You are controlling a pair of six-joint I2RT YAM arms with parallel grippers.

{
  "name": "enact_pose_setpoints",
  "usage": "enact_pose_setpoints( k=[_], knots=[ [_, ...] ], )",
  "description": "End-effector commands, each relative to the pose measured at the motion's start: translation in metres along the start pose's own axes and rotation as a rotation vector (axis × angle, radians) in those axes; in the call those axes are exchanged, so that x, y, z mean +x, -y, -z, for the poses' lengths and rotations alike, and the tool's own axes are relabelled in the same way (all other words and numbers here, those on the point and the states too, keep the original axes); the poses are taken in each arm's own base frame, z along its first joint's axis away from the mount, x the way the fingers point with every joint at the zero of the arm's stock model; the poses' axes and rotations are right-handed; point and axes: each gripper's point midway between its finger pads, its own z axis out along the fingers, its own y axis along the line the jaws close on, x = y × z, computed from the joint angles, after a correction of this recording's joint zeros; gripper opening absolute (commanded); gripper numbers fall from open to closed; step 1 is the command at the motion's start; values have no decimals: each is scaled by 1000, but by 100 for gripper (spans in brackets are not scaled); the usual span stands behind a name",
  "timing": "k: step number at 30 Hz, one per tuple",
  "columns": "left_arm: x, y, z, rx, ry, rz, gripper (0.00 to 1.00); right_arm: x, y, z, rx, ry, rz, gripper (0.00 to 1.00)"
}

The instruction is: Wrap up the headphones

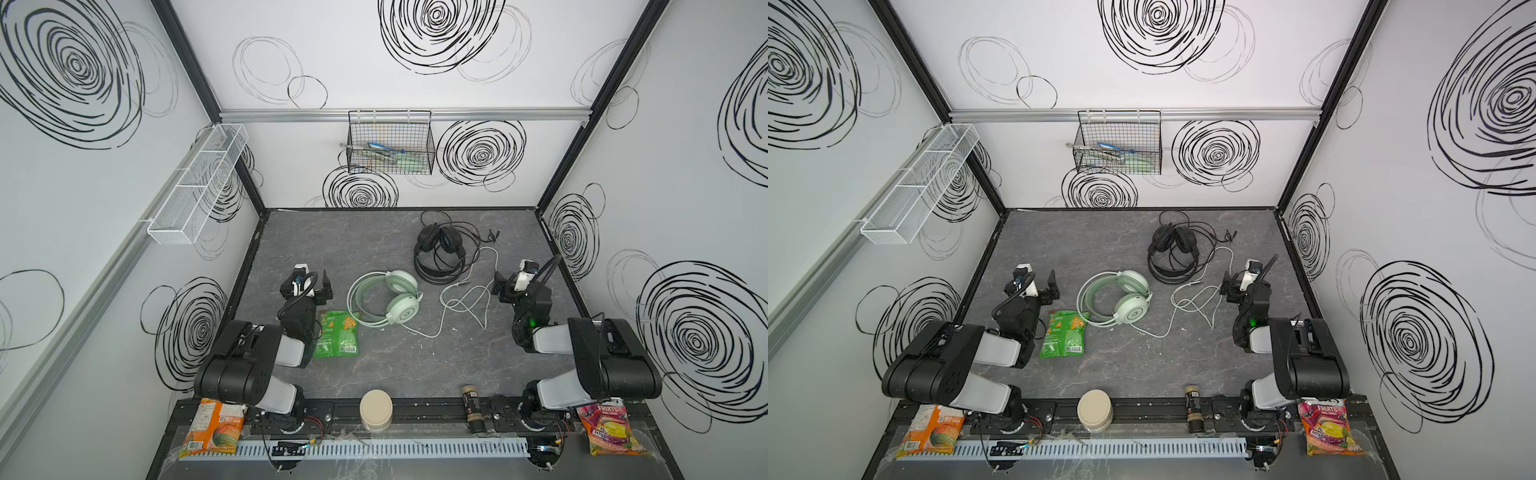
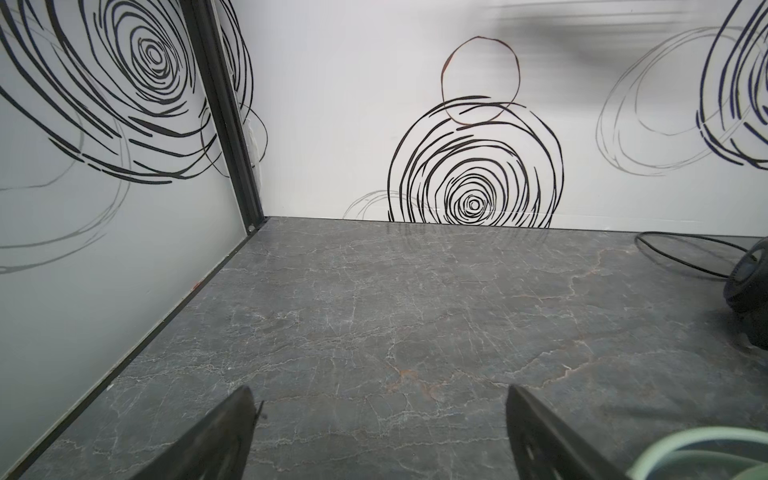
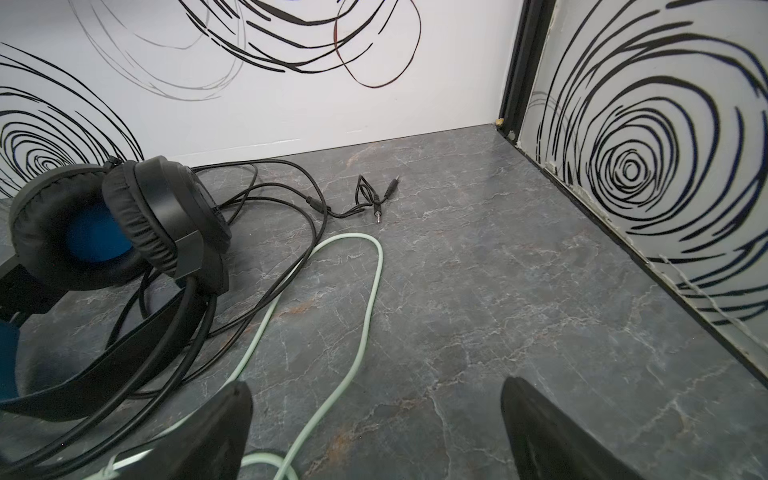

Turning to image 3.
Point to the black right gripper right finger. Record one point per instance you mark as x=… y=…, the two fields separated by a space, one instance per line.
x=547 y=444

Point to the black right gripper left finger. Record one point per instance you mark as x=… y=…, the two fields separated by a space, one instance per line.
x=208 y=445

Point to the black blue headphones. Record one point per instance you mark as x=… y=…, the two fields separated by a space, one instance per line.
x=87 y=227

